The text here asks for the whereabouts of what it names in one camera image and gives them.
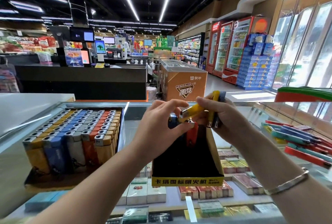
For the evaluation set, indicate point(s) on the person's right hand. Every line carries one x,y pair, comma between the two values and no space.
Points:
233,125

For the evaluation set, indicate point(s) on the person's left hand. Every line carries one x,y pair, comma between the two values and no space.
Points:
155,130

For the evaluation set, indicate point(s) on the yellow plain lighter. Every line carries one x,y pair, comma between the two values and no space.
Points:
214,95
193,110

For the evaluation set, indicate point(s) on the red plain lighter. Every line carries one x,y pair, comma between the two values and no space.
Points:
192,136

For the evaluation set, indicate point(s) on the black yellow display box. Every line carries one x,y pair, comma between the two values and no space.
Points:
189,167

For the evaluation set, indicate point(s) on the row of tan lighters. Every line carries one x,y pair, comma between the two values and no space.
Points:
103,151

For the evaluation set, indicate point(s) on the row of red brown lighters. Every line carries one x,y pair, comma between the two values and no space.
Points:
89,151

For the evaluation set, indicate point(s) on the pile of blue yellow lighters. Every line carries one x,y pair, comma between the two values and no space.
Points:
301,143

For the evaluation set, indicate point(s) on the row of grey white lighters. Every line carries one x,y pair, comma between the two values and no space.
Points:
77,154

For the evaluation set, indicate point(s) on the blue yellow lighter display box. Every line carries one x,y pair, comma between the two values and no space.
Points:
72,177

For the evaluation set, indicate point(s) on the row of blue lighters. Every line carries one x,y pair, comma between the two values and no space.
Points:
54,156

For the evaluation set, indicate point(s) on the row of yellow lighters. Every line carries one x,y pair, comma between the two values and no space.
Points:
36,159

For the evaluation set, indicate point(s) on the person's right forearm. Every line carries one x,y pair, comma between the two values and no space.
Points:
290,190

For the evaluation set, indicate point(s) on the stack of blue cartons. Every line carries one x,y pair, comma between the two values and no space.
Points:
257,61

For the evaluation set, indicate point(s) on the glass display case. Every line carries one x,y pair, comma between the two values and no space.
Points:
31,138

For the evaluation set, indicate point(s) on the brown cardboard carton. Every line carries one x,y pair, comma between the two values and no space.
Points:
184,84

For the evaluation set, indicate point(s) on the row of cigarette packs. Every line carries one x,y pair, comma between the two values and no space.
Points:
140,194

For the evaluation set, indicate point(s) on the red drink fridge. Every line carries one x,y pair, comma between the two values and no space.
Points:
223,49
211,47
238,50

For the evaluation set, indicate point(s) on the red green container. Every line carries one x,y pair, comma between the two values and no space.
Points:
306,94

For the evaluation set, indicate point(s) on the open refrigerated chiller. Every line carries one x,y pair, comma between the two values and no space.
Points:
189,50

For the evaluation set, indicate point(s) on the black checkout counter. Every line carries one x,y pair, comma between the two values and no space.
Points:
83,82

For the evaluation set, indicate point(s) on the small checkout screen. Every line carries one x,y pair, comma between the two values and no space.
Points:
100,47

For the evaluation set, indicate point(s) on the orange round sign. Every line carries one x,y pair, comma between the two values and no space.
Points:
261,25

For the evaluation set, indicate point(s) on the blue poster screen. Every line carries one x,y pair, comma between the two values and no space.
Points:
74,58

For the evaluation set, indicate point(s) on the glass entrance doors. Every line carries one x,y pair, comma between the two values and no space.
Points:
306,40

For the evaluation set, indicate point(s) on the black checkout monitor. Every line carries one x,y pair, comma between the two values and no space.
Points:
82,34

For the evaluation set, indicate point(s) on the hanging plastic bags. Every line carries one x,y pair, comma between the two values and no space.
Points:
8,81

